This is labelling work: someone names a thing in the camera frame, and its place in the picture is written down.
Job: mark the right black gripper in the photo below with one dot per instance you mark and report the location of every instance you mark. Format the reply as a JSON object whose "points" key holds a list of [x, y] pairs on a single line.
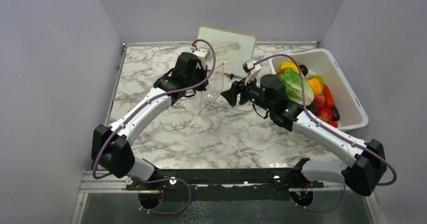
{"points": [[237, 87]]}

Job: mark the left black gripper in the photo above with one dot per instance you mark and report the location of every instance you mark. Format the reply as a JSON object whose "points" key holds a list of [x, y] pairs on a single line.
{"points": [[204, 73]]}

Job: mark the clear zip top bag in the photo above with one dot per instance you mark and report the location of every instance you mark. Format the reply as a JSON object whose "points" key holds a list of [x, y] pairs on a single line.
{"points": [[204, 99]]}

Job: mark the green lettuce head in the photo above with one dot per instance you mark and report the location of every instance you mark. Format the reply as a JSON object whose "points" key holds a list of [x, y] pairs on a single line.
{"points": [[293, 88]]}

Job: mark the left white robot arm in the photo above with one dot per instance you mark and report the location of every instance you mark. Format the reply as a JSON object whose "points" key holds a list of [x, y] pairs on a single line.
{"points": [[111, 145]]}

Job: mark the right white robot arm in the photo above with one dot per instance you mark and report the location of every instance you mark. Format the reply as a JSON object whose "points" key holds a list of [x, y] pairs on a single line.
{"points": [[361, 164]]}

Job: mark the yellow banana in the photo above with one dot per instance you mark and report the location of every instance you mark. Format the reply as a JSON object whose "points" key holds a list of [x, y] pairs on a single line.
{"points": [[288, 67]]}

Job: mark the yellow bell pepper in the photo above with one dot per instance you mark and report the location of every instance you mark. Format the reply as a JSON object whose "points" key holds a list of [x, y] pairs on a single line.
{"points": [[316, 86]]}

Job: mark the pink peach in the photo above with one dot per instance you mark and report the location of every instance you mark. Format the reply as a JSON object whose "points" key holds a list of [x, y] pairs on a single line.
{"points": [[318, 102]]}

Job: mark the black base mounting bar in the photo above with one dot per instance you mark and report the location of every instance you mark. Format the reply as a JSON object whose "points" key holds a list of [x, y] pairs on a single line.
{"points": [[180, 185]]}

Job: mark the red apple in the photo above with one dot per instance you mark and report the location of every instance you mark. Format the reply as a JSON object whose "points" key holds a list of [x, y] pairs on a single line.
{"points": [[325, 114]]}

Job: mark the red chili pepper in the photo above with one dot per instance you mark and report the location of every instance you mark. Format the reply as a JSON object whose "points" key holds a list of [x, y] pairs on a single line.
{"points": [[329, 100]]}

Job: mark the dark eggplant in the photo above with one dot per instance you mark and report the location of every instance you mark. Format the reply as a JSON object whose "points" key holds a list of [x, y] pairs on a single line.
{"points": [[336, 114]]}

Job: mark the red tomato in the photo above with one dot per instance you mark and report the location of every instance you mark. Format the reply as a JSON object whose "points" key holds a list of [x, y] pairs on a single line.
{"points": [[333, 123]]}

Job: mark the white plastic bin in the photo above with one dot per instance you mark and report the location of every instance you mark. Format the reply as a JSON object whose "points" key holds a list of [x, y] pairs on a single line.
{"points": [[321, 62]]}

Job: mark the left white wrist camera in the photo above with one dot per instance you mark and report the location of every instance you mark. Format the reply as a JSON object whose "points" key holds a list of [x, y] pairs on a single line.
{"points": [[202, 53]]}

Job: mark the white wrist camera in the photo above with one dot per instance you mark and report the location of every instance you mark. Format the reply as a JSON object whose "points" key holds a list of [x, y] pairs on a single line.
{"points": [[202, 53], [252, 70]]}

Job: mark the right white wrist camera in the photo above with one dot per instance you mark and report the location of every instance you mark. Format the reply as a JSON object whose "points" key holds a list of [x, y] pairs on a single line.
{"points": [[252, 70]]}

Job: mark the small whiteboard with wood frame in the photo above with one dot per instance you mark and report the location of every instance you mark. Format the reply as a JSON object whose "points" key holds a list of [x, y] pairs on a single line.
{"points": [[232, 49]]}

